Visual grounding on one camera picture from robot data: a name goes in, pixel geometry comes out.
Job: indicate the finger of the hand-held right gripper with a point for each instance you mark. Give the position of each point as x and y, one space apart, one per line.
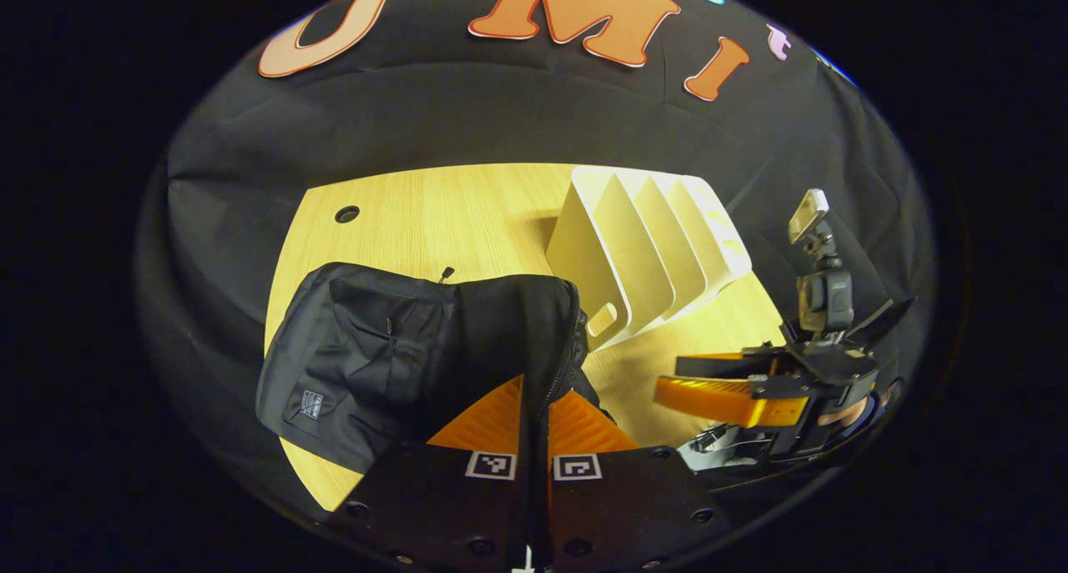
734 364
726 398

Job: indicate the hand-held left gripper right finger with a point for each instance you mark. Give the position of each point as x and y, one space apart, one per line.
634 506

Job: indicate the cream plastic bookshelf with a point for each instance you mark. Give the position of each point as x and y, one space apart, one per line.
617 256

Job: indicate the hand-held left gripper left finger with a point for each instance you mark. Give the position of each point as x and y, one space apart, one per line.
434 506

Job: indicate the black schoolbag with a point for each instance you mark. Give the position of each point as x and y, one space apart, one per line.
375 364

